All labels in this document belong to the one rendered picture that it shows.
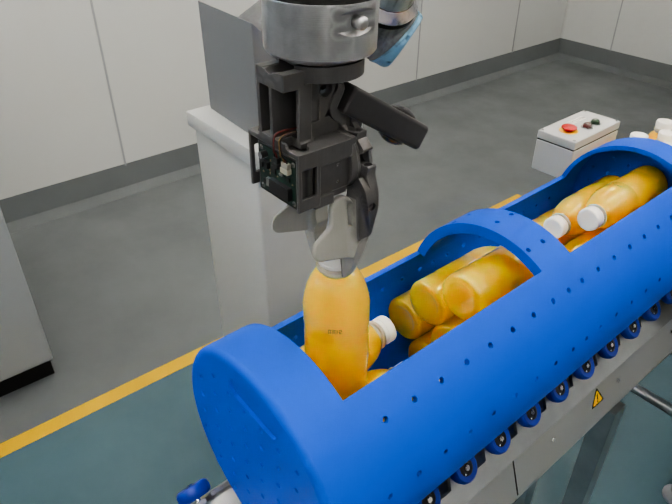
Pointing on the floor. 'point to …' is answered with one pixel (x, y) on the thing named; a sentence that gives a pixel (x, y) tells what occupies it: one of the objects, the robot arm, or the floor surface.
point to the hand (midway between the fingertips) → (336, 252)
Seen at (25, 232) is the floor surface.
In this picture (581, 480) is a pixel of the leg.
